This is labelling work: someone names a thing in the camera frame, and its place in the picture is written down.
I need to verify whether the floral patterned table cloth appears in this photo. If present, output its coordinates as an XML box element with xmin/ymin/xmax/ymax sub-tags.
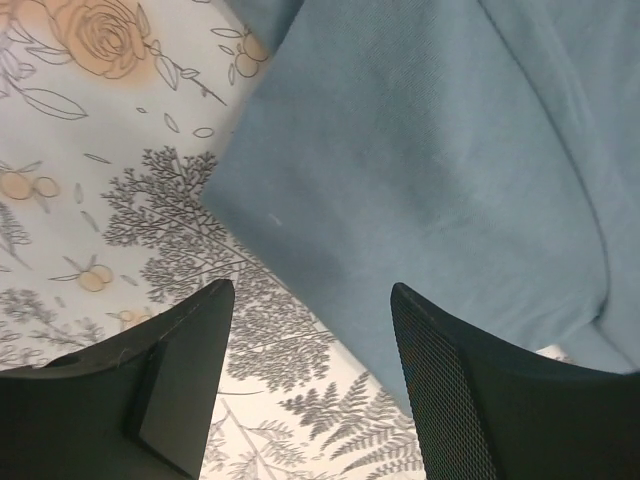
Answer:
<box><xmin>0</xmin><ymin>0</ymin><xmax>576</xmax><ymax>480</ymax></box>

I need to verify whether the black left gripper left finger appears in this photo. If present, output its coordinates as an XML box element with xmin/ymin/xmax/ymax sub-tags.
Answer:
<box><xmin>1</xmin><ymin>280</ymin><xmax>235</xmax><ymax>479</ymax></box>

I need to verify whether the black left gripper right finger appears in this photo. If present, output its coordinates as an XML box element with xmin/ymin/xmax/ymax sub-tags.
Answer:
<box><xmin>391</xmin><ymin>283</ymin><xmax>639</xmax><ymax>479</ymax></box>

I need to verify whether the light blue t shirt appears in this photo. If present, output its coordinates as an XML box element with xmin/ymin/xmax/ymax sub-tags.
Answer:
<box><xmin>203</xmin><ymin>1</ymin><xmax>639</xmax><ymax>410</ymax></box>

